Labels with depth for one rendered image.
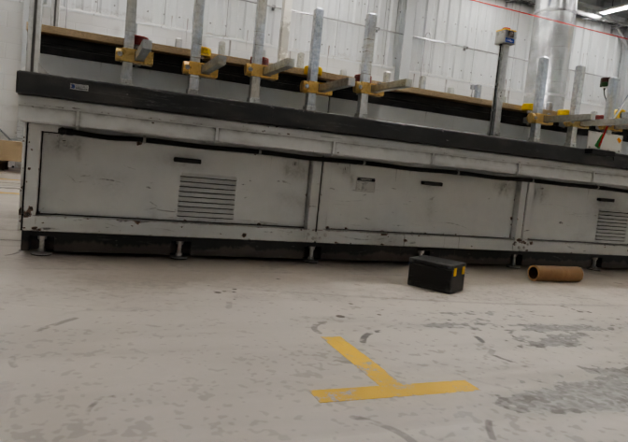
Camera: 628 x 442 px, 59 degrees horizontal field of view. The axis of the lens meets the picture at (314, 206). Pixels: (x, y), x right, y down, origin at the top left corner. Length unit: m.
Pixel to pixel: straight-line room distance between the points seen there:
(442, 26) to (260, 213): 9.38
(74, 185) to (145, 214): 0.31
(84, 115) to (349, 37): 8.65
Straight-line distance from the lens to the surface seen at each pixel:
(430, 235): 3.02
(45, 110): 2.28
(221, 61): 2.03
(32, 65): 2.28
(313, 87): 2.43
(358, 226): 2.83
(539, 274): 3.04
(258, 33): 2.39
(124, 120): 2.28
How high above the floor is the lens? 0.47
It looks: 4 degrees down
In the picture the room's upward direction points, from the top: 6 degrees clockwise
